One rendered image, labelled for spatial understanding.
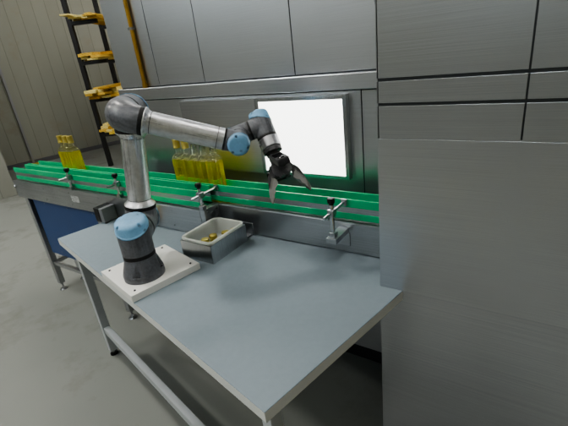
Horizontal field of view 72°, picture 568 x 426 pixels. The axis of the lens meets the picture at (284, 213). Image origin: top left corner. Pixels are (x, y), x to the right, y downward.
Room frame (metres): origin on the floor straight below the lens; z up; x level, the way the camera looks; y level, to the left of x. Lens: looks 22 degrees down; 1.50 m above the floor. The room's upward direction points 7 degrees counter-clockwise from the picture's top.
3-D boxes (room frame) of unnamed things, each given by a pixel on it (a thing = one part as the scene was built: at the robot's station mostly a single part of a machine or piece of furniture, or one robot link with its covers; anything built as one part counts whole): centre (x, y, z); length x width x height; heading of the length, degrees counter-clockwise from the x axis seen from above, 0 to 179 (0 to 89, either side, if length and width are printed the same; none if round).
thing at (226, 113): (1.79, 0.08, 1.15); 0.90 x 0.03 x 0.34; 55
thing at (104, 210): (2.01, 0.96, 0.79); 0.08 x 0.08 x 0.08; 55
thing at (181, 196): (2.18, 1.08, 0.92); 1.75 x 0.01 x 0.08; 55
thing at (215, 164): (1.78, 0.29, 0.99); 0.06 x 0.06 x 0.21; 55
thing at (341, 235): (1.29, -0.18, 0.90); 0.17 x 0.05 x 0.23; 145
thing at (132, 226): (1.32, 0.55, 0.94); 0.13 x 0.12 x 0.14; 5
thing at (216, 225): (1.51, 0.31, 0.80); 0.22 x 0.17 x 0.09; 145
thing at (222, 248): (1.53, 0.29, 0.79); 0.27 x 0.17 x 0.08; 145
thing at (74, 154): (2.45, 1.25, 1.02); 0.06 x 0.06 x 0.28; 55
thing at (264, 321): (1.75, 0.06, 0.73); 1.58 x 1.52 x 0.04; 42
